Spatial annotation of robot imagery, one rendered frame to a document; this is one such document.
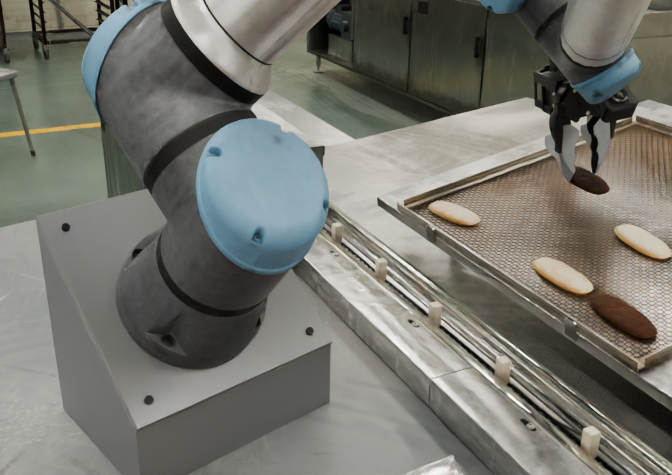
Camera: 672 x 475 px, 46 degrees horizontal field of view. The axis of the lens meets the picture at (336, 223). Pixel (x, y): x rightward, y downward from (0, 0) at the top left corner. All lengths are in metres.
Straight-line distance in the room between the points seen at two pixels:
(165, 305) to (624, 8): 0.50
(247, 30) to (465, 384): 0.45
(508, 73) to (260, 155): 3.54
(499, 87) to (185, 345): 3.56
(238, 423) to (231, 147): 0.32
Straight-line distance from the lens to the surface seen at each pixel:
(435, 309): 1.02
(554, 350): 1.06
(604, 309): 0.99
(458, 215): 1.20
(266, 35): 0.67
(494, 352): 0.98
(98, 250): 0.83
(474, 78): 4.38
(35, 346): 1.08
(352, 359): 0.99
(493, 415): 0.85
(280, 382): 0.85
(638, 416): 0.97
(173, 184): 0.67
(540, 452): 0.82
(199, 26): 0.68
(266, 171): 0.65
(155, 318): 0.76
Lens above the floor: 1.36
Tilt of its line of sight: 23 degrees down
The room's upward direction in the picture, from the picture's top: 1 degrees clockwise
